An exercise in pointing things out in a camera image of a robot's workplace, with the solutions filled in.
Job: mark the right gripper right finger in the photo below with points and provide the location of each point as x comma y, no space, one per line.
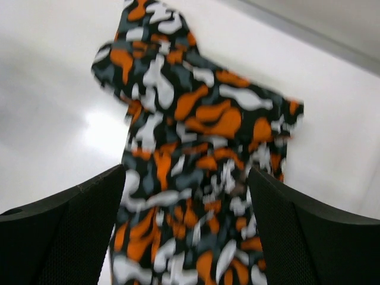
308,242

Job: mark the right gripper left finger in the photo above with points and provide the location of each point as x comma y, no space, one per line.
62,239

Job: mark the camouflage orange black shorts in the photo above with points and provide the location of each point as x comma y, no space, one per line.
196,130

